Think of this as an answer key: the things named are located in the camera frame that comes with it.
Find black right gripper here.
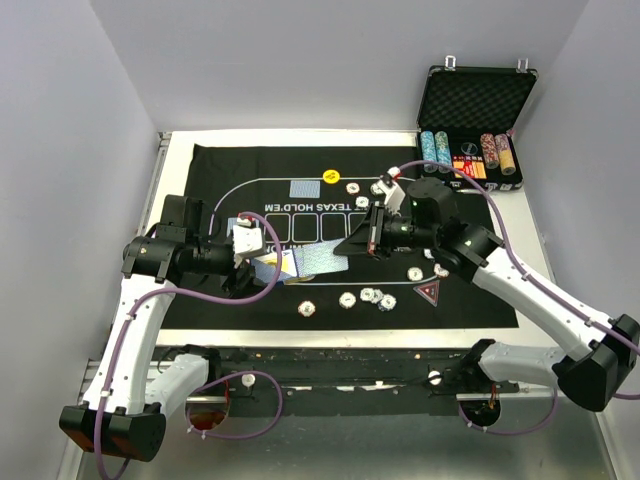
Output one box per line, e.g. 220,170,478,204
334,201,438,260

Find blue playing card deck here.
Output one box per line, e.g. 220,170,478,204
251,249,299,284

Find blue back card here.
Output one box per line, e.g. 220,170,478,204
226,217,239,237
293,239,349,277
289,180,321,199

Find blue white chip stack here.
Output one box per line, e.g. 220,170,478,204
377,294,397,311

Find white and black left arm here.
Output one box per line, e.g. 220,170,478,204
59,195,275,462

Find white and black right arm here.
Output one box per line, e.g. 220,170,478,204
334,178,639,412

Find blue white 5 chip far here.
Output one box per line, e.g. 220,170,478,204
355,196,369,209

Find black poker table mat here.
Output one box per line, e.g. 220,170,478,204
164,145,517,331

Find red white chip near edge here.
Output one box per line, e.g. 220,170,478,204
297,300,316,318

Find yellow round dealer button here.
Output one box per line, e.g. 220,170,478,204
322,169,341,185

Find red triangular dealer marker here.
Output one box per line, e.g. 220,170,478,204
413,280,440,307

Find green chip row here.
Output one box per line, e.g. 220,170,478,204
434,131,453,173

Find light blue chip row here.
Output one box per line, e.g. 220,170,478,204
420,131,438,174

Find red orange card box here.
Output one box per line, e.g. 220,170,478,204
452,155,487,180

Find red brown chip row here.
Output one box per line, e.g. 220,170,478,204
480,133,499,169

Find black aluminium poker chip case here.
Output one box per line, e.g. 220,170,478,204
416,55,538,191

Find purple tan chip row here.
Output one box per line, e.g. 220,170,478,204
495,134,516,176

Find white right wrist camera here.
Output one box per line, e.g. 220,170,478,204
377,173,405,215

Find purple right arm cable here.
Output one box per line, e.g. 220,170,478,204
389,159,640,435

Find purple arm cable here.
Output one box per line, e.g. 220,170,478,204
389,159,640,435
94,211,285,479

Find aluminium mounting rail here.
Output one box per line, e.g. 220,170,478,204
78,355,612,402

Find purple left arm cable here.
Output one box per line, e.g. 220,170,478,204
94,211,285,479

